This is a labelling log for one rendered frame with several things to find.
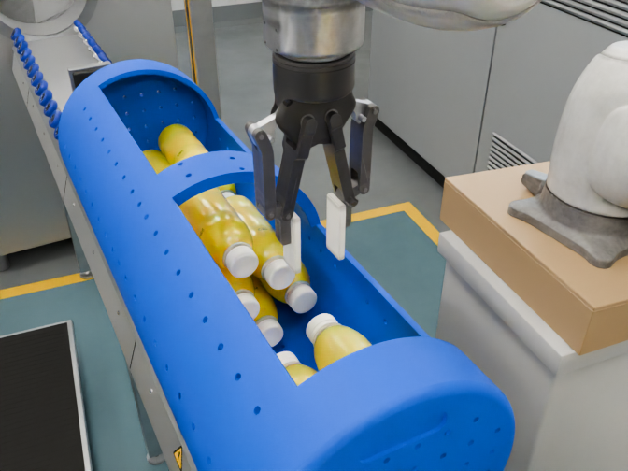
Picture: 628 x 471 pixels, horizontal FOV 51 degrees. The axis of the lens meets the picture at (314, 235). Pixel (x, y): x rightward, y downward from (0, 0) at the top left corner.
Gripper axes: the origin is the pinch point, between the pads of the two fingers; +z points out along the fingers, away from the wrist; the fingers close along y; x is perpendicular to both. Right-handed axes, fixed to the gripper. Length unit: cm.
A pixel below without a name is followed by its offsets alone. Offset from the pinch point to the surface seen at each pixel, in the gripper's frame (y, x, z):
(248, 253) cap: 3.6, -10.7, 8.1
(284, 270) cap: -1.4, -11.0, 12.7
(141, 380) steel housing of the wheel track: 17.6, -24.6, 36.9
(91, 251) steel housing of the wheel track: 17, -62, 36
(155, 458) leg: 12, -77, 122
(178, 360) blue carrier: 17.1, 3.3, 7.7
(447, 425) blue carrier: -0.4, 23.9, 5.2
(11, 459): 47, -84, 108
